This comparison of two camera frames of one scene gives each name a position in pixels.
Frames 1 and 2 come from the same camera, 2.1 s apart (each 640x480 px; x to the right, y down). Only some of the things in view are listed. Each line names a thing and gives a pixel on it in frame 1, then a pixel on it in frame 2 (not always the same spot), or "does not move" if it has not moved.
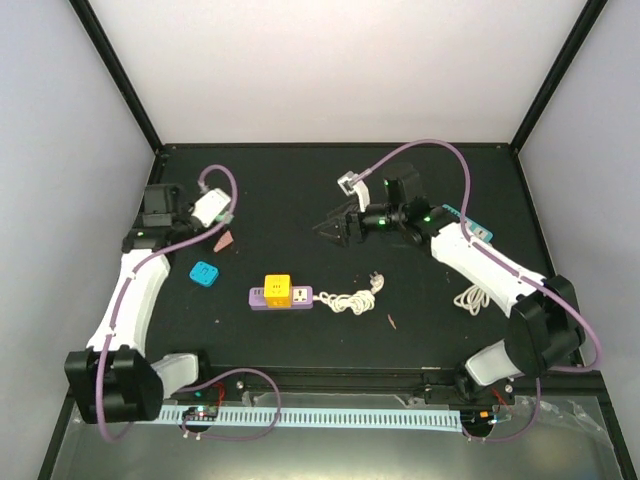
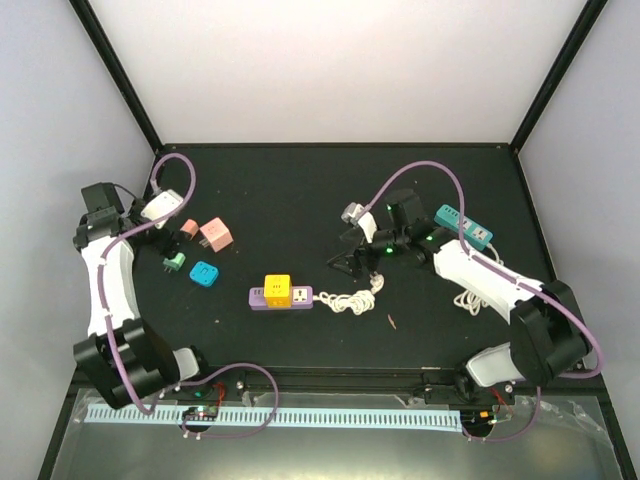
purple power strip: x=302 y=298 does not move
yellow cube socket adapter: x=278 y=291 does not move
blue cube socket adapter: x=203 y=273 does not move
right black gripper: x=351 y=218 -> x=355 y=262
